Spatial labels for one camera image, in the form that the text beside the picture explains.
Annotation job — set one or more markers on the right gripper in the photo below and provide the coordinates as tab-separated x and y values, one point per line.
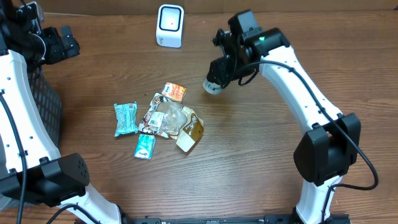
222	69

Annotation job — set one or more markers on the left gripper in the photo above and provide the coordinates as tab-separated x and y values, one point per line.
62	43

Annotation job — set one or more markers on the green lid jar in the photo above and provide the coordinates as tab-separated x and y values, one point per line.
212	88

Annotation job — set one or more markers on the orange snack packet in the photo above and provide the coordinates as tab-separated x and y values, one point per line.
174	92

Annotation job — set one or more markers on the brown clear snack bag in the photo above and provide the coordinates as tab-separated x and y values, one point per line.
172	120

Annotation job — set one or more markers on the teal snack packet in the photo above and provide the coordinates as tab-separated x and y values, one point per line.
126	119

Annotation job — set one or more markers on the teal tissue pack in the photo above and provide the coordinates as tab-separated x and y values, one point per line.
145	146

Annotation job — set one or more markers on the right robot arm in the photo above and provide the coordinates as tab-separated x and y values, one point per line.
330	138

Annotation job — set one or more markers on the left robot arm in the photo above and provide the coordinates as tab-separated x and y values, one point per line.
33	171

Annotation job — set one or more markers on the white barcode scanner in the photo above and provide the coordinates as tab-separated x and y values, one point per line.
169	27

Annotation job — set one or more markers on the grey plastic shopping basket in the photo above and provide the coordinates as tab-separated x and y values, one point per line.
37	111

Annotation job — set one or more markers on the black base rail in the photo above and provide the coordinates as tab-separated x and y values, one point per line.
211	221

